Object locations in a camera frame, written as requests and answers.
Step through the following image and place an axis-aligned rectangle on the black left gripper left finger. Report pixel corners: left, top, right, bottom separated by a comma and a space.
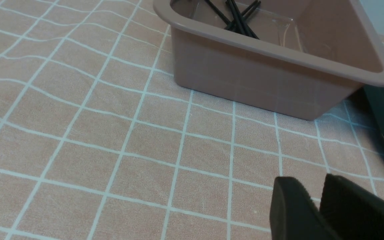
269, 176, 340, 240

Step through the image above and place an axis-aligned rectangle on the black chopstick in bin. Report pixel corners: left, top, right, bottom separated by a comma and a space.
225, 0, 262, 33
204, 0, 231, 25
224, 0, 261, 30
227, 0, 261, 39
227, 0, 247, 36

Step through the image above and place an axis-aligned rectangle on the pink checkered tablecloth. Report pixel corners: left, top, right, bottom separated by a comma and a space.
0, 0, 384, 240

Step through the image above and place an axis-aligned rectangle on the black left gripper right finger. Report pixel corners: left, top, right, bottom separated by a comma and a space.
319, 174, 384, 240

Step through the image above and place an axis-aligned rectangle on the pink plastic bin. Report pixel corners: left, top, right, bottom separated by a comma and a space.
153, 0, 384, 120

